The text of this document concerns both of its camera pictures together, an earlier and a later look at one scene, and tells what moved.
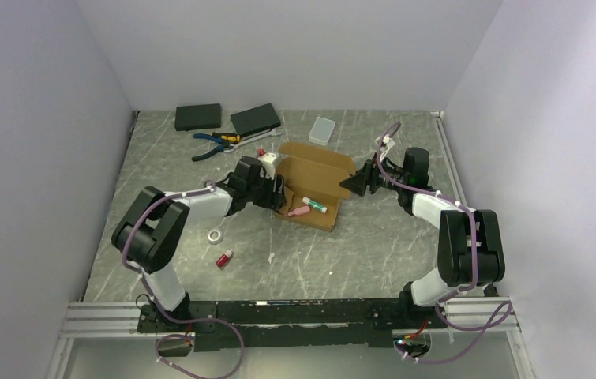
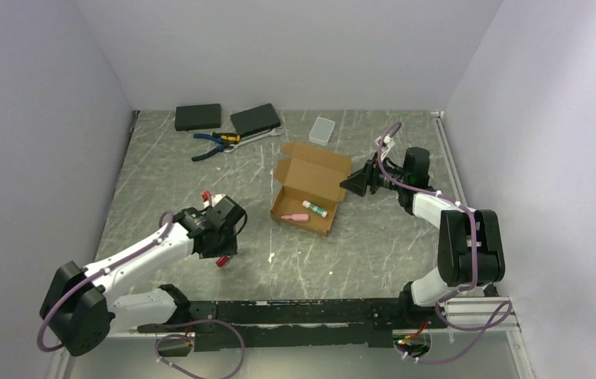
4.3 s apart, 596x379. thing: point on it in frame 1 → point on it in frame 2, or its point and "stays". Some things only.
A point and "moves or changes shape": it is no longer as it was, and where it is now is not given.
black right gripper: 369,176 stays
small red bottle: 223,258 stays
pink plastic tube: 300,211 moves or changes shape
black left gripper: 275,200 → 229,248
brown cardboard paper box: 312,184 stays
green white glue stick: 314,204 stays
